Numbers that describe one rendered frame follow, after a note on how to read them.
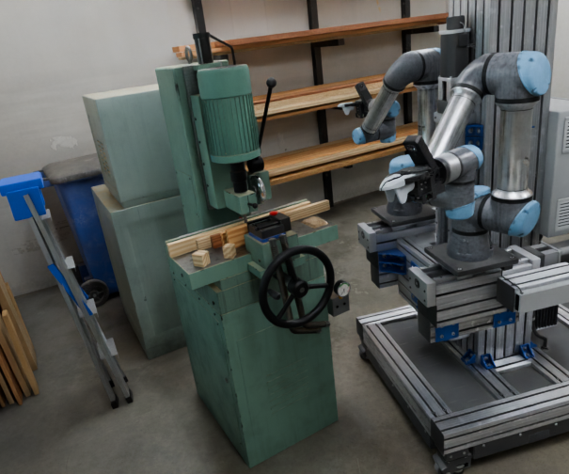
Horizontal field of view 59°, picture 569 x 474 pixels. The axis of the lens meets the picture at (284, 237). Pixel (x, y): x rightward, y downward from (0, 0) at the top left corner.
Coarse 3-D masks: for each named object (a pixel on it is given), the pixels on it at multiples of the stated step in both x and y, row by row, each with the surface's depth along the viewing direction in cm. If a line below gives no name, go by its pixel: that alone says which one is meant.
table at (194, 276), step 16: (304, 224) 192; (336, 224) 188; (304, 240) 182; (320, 240) 186; (240, 256) 171; (304, 256) 172; (176, 272) 176; (192, 272) 163; (208, 272) 166; (224, 272) 169; (240, 272) 172; (256, 272) 168; (192, 288) 164
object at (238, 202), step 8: (224, 192) 188; (232, 192) 183; (248, 192) 181; (232, 200) 183; (240, 200) 178; (248, 200) 179; (256, 200) 181; (232, 208) 185; (240, 208) 179; (248, 208) 180; (256, 208) 182
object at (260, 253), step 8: (288, 232) 170; (248, 240) 170; (256, 240) 167; (288, 240) 167; (296, 240) 169; (248, 248) 173; (256, 248) 167; (264, 248) 163; (280, 248) 166; (256, 256) 169; (264, 256) 164; (296, 256) 171; (264, 264) 165
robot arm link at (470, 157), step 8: (456, 152) 128; (464, 152) 128; (472, 152) 130; (480, 152) 131; (464, 160) 127; (472, 160) 129; (480, 160) 131; (464, 168) 127; (472, 168) 130; (464, 176) 130; (472, 176) 130
